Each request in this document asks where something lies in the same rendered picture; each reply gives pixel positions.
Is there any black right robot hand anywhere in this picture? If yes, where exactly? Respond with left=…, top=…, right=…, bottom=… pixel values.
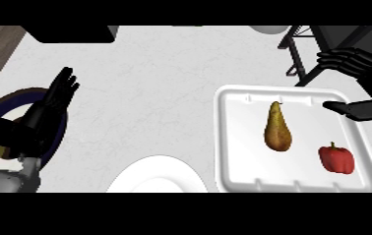
left=316, top=47, right=372, bottom=122

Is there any dark blue round plate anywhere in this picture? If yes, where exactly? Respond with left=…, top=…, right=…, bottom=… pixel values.
left=0, top=87, right=68, bottom=171

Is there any white plastic tray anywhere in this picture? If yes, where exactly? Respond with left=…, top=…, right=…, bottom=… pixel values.
left=215, top=84, right=372, bottom=194

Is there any black tiered wire shelf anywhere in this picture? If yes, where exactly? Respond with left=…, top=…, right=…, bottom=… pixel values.
left=277, top=25, right=372, bottom=88

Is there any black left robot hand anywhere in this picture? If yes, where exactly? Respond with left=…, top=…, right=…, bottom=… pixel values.
left=0, top=66, right=82, bottom=158

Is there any white round plate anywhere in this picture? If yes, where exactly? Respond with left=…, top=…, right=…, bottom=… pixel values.
left=105, top=154, right=212, bottom=194

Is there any black box appliance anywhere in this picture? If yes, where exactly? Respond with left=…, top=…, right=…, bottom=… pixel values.
left=21, top=25, right=122, bottom=44

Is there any brown-green pear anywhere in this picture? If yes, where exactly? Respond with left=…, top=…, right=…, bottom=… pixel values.
left=263, top=100, right=294, bottom=152

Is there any red bell pepper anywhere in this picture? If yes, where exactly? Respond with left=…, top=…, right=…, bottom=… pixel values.
left=318, top=142, right=356, bottom=175

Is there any pale grey round bowl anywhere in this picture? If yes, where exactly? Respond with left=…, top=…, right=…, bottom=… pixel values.
left=249, top=25, right=293, bottom=35

